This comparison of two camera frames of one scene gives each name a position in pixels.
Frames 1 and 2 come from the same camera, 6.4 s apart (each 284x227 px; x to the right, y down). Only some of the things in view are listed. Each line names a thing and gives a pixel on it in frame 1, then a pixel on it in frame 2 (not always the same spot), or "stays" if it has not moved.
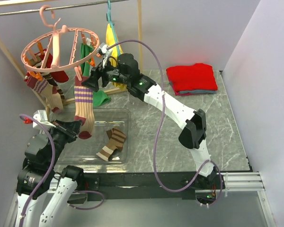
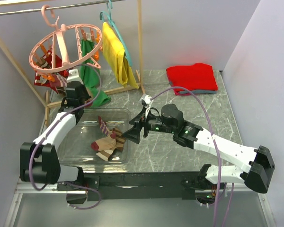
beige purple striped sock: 84,109 -> 109,142
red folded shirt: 199,76 stays
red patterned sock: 60,76 -> 48,54
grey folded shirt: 195,91 stays
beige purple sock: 45,90 -> 60,82
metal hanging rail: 57,8 stays
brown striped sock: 117,138 stays
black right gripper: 92,82 -> 139,121
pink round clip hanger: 57,43 -> 63,44
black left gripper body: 59,138 -> 85,96
